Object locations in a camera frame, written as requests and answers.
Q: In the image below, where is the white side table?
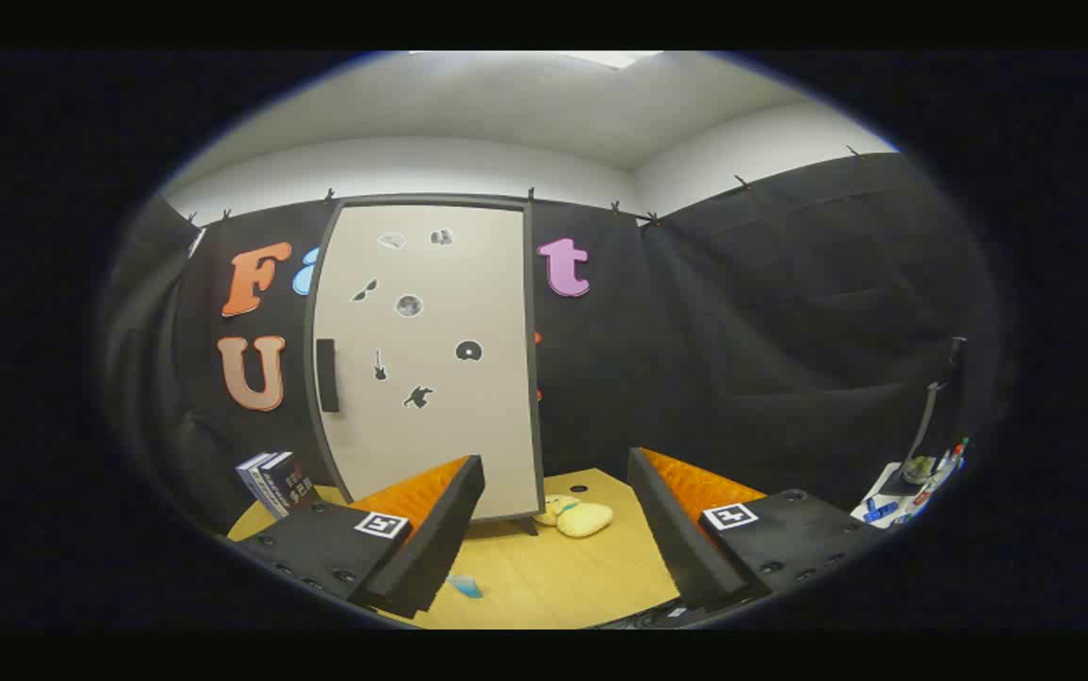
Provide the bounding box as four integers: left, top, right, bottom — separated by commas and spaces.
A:
850, 459, 969, 527

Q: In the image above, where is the ceiling light panel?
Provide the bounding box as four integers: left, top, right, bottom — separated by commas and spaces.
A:
558, 50, 666, 70

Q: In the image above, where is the grey cabinet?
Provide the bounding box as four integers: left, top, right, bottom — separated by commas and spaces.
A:
303, 194, 547, 537

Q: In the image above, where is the black door handle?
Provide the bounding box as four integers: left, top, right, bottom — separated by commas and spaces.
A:
315, 339, 341, 414

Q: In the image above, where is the black desk stand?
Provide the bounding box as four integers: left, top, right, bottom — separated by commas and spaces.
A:
883, 336, 968, 498

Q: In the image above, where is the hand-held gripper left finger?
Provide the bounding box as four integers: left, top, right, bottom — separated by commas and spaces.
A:
227, 455, 486, 619

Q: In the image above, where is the beige cabinet door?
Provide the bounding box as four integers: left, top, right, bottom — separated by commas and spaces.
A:
307, 203, 542, 521

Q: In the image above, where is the black backdrop cloth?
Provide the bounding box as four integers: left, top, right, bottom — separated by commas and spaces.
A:
104, 151, 1004, 540

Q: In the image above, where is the yellow plush toy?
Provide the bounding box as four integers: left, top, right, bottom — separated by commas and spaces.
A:
535, 494, 615, 539

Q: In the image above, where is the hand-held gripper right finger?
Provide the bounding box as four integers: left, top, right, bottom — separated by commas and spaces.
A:
626, 447, 887, 612

